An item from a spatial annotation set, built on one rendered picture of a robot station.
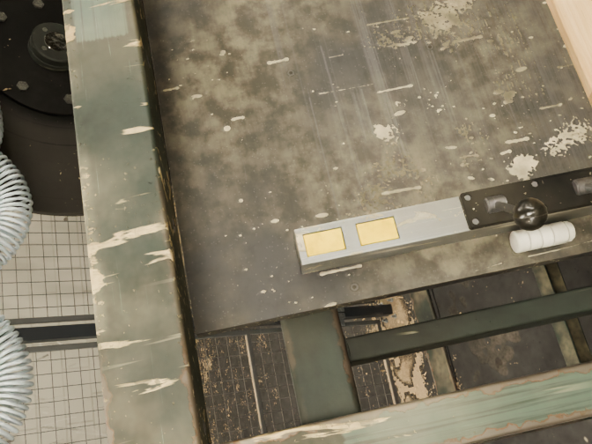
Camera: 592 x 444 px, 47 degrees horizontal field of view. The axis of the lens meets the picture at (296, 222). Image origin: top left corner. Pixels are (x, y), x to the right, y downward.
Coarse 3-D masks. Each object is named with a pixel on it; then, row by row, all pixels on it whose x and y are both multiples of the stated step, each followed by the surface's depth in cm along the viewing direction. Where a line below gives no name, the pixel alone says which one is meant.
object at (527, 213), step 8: (488, 200) 86; (496, 200) 86; (504, 200) 86; (528, 200) 76; (536, 200) 76; (488, 208) 86; (496, 208) 86; (504, 208) 83; (512, 208) 81; (520, 208) 76; (528, 208) 75; (536, 208) 75; (544, 208) 75; (520, 216) 76; (528, 216) 75; (536, 216) 75; (544, 216) 75; (520, 224) 76; (528, 224) 75; (536, 224) 75
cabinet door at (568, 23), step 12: (552, 0) 103; (564, 0) 102; (576, 0) 102; (588, 0) 102; (552, 12) 103; (564, 12) 102; (576, 12) 102; (588, 12) 102; (564, 24) 101; (576, 24) 101; (588, 24) 101; (564, 36) 101; (576, 36) 100; (588, 36) 100; (576, 48) 99; (588, 48) 99; (576, 60) 99; (588, 60) 98; (588, 72) 98; (588, 84) 97; (588, 96) 98
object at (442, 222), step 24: (360, 216) 88; (384, 216) 88; (408, 216) 88; (432, 216) 88; (456, 216) 88; (552, 216) 88; (576, 216) 91; (408, 240) 86; (432, 240) 87; (456, 240) 90; (312, 264) 86; (336, 264) 88
